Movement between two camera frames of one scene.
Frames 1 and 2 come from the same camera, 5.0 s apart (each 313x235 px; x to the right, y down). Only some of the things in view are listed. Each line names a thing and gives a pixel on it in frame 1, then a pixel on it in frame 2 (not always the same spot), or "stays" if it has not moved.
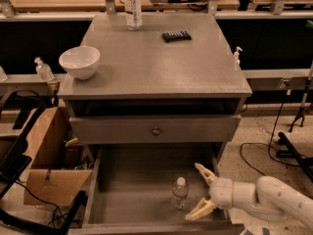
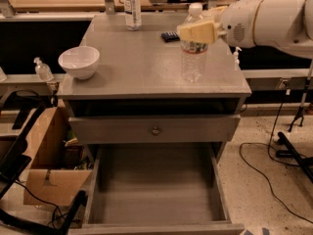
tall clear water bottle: (133, 8) stays
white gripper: (221, 194) → (237, 23)
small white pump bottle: (237, 60) stays
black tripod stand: (300, 114) stays
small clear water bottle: (180, 194) → (194, 54)
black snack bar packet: (173, 36) stays
